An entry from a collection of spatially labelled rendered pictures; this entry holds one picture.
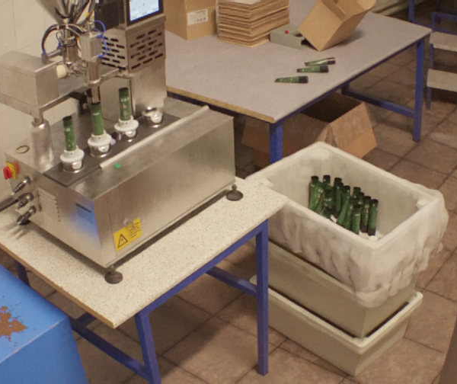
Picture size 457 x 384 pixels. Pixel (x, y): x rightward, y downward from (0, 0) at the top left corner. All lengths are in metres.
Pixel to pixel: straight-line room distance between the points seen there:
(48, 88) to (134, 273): 0.59
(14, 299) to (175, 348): 0.87
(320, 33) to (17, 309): 2.08
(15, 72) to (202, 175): 0.69
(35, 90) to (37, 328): 0.72
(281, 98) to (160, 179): 1.07
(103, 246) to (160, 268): 0.19
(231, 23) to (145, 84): 1.47
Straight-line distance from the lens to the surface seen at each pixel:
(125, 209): 2.01
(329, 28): 3.49
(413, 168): 4.10
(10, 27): 3.55
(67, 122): 1.96
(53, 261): 2.17
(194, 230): 2.22
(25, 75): 2.02
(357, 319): 2.53
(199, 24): 3.78
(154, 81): 2.27
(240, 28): 3.62
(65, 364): 2.28
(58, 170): 2.05
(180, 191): 2.16
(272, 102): 2.99
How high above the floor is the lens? 2.01
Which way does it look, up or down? 32 degrees down
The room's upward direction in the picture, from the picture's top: 2 degrees counter-clockwise
